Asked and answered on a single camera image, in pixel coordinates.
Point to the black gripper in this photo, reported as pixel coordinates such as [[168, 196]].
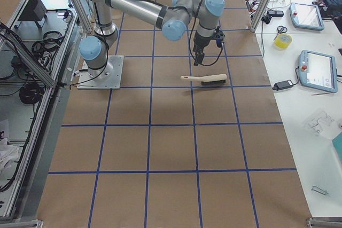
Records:
[[200, 41]]

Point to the beige hand brush black bristles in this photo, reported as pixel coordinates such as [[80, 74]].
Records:
[[209, 80]]

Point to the yellow tape roll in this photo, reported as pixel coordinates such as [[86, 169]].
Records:
[[282, 41]]

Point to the black small power brick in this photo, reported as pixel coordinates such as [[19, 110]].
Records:
[[283, 85]]

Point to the blue teach pendant far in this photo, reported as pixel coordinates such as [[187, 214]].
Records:
[[306, 16]]

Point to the blue teach pendant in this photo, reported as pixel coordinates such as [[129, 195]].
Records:
[[318, 71], [306, 16]]

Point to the blue teach pendant near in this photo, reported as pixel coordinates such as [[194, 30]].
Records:
[[318, 71]]

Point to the clear plastic bag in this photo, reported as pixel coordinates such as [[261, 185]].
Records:
[[320, 123]]

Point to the teal book corner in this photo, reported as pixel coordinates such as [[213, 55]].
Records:
[[337, 143]]

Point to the crumpled white cloth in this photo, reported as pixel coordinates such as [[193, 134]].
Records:
[[9, 153]]

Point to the black handled scissors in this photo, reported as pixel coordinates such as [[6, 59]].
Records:
[[280, 30]]

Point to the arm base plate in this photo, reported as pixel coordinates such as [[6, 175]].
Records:
[[110, 78]]

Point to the aluminium frame rail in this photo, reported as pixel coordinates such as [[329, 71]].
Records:
[[14, 42]]

